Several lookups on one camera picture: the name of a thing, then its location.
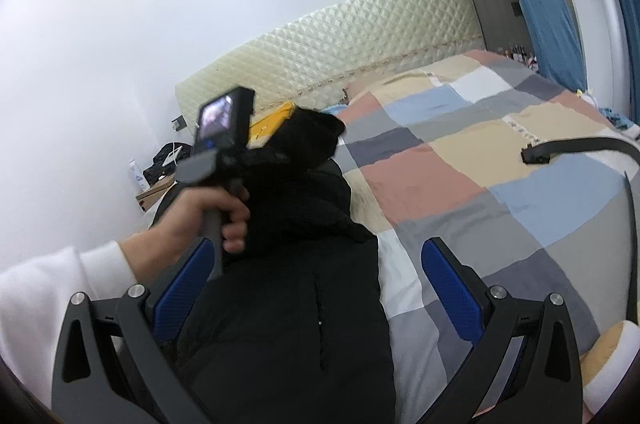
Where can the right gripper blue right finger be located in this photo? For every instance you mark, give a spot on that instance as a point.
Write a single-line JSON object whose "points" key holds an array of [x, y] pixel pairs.
{"points": [[523, 366]]}

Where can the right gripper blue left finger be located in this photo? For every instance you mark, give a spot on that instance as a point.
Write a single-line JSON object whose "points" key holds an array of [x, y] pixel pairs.
{"points": [[110, 366]]}

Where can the black puffer jacket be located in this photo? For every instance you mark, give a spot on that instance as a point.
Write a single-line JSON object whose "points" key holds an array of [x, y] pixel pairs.
{"points": [[293, 331]]}

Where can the white sleeve forearm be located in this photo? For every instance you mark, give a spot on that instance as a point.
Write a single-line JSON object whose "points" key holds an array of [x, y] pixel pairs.
{"points": [[34, 298]]}

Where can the person's left hand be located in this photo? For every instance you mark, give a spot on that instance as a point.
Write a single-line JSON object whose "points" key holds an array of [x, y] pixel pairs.
{"points": [[215, 212]]}

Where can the yellow crown pillow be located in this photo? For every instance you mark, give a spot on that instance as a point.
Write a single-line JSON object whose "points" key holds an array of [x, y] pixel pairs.
{"points": [[263, 129]]}

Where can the black bag on nightstand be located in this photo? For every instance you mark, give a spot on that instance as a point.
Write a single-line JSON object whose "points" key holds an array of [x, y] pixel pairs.
{"points": [[165, 161]]}

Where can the white spray bottle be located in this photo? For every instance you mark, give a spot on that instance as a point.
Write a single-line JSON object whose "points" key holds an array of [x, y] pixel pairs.
{"points": [[137, 174]]}

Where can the cream quilted headboard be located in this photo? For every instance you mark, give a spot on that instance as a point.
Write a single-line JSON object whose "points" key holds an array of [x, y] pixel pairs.
{"points": [[310, 61]]}

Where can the wooden nightstand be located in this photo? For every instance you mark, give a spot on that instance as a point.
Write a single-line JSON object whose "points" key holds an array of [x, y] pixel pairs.
{"points": [[149, 198]]}

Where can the light blue cloth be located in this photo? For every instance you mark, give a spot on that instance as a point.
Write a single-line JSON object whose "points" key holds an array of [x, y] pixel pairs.
{"points": [[335, 109]]}

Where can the beige pillow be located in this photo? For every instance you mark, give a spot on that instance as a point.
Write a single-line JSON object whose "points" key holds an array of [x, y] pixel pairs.
{"points": [[362, 84]]}

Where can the checkered patchwork duvet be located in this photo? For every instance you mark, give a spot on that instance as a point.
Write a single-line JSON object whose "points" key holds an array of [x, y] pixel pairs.
{"points": [[435, 153]]}

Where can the black belt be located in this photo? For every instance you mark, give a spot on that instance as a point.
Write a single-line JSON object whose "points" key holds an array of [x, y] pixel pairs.
{"points": [[577, 199]]}

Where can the wall power outlet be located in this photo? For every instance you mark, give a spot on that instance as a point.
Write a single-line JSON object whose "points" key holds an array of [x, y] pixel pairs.
{"points": [[177, 123]]}

